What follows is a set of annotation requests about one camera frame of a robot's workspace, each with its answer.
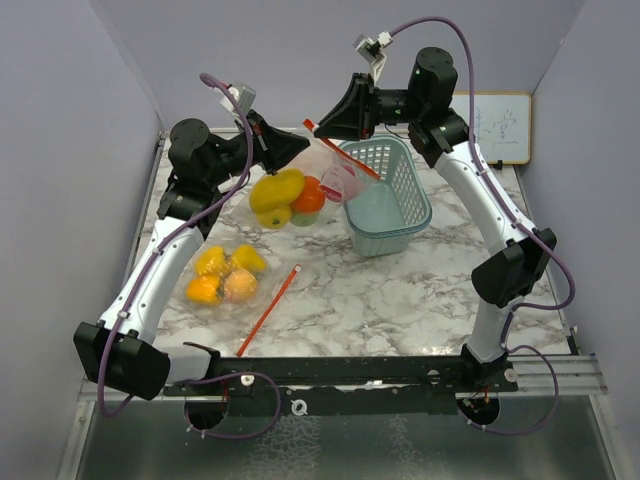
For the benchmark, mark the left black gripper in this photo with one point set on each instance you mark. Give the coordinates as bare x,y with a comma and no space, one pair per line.
271,144

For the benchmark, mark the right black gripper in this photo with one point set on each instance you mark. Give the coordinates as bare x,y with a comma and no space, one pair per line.
354,117

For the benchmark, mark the yellow mango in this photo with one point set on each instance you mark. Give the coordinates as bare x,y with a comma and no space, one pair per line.
273,191

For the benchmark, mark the clear zip bag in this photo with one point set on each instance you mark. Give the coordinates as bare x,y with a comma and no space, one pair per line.
272,285
327,162

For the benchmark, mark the orange tangerine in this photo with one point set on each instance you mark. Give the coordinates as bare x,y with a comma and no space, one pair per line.
240,285
312,197

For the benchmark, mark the red apple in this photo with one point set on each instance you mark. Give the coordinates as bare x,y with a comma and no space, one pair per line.
352,186

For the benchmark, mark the yellow apple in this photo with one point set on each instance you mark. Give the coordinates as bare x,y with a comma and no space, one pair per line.
276,218

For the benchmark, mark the green apple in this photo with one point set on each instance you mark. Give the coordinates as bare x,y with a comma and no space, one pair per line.
304,220

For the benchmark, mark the blue plastic basket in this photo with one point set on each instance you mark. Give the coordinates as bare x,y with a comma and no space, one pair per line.
388,214

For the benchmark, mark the yellow pear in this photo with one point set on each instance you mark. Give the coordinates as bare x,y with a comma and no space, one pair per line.
247,258

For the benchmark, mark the yellow bell pepper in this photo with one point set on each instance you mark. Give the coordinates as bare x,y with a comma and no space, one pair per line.
212,261

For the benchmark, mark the orange bell pepper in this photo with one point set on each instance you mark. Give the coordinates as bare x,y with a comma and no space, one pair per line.
204,290

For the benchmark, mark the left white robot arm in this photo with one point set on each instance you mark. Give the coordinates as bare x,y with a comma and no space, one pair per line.
117,350

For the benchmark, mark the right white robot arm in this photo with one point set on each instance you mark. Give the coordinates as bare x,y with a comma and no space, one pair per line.
518,251

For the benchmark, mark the small whiteboard with writing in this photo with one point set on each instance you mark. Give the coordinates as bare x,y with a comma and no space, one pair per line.
502,126

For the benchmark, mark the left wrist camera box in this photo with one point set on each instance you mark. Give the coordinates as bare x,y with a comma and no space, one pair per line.
244,96

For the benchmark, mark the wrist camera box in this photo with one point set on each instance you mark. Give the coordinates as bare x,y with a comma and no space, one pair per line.
244,96
373,49

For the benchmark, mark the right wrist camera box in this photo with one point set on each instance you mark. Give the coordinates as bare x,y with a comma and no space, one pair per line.
373,49

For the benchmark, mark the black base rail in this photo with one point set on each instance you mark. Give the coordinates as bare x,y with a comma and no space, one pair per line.
350,385

